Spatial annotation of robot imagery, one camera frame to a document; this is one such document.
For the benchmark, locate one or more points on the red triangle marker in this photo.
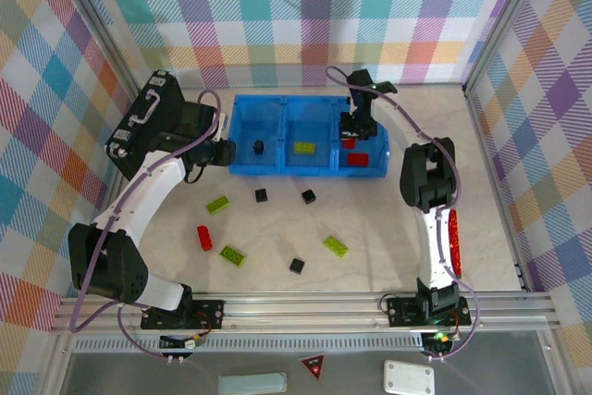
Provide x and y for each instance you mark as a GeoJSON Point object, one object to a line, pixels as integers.
{"type": "Point", "coordinates": [313, 367]}

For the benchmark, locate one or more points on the black square lego brick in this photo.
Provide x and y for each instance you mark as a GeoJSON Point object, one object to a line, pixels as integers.
{"type": "Point", "coordinates": [297, 265]}
{"type": "Point", "coordinates": [259, 147]}
{"type": "Point", "coordinates": [308, 196]}
{"type": "Point", "coordinates": [261, 195]}

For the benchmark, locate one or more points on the pale blue rectangular block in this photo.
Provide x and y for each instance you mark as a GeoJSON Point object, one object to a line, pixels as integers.
{"type": "Point", "coordinates": [252, 385]}

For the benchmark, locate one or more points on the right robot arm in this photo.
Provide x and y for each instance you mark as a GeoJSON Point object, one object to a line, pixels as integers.
{"type": "Point", "coordinates": [430, 238]}

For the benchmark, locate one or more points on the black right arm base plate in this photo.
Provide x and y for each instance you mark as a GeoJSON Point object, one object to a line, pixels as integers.
{"type": "Point", "coordinates": [402, 312]}

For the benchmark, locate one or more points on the lime green lego brick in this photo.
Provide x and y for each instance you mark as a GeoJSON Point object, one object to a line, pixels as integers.
{"type": "Point", "coordinates": [218, 205]}
{"type": "Point", "coordinates": [336, 246]}
{"type": "Point", "coordinates": [305, 148]}
{"type": "Point", "coordinates": [232, 256]}

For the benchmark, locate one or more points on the aluminium side rail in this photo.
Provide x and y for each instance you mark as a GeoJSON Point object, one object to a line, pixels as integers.
{"type": "Point", "coordinates": [497, 191]}

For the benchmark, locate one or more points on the aluminium frame post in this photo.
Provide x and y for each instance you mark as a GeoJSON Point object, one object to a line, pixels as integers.
{"type": "Point", "coordinates": [502, 20]}
{"type": "Point", "coordinates": [99, 25]}

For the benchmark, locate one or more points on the perforated metal strip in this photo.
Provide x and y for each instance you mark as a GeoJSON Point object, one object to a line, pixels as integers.
{"type": "Point", "coordinates": [277, 344]}

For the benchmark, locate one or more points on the white rectangular plate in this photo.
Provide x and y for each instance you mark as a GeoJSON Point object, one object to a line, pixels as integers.
{"type": "Point", "coordinates": [409, 378]}

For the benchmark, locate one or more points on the black hard carrying case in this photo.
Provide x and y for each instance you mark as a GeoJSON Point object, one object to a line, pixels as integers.
{"type": "Point", "coordinates": [139, 127]}

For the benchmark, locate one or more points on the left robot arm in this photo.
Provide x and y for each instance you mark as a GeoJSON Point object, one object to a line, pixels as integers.
{"type": "Point", "coordinates": [139, 201]}

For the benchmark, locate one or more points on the aluminium mounting rail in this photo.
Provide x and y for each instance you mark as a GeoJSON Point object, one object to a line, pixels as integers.
{"type": "Point", "coordinates": [300, 312]}

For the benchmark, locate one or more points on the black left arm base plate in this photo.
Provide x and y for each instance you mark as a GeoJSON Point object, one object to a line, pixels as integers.
{"type": "Point", "coordinates": [210, 314]}

